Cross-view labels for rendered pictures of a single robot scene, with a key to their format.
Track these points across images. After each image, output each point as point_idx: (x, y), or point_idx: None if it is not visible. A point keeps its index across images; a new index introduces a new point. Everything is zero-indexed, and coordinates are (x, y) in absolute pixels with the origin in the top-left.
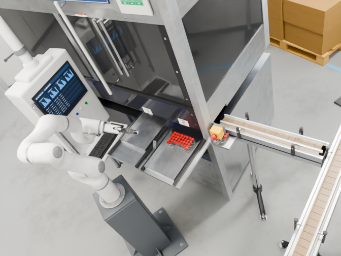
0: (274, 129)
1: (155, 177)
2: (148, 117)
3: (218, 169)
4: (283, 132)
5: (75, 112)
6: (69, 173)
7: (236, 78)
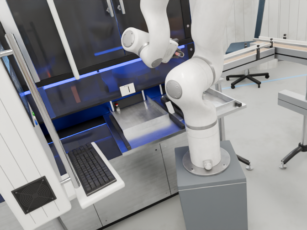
0: (233, 53)
1: None
2: (120, 112)
3: None
4: (239, 51)
5: (33, 118)
6: (191, 83)
7: None
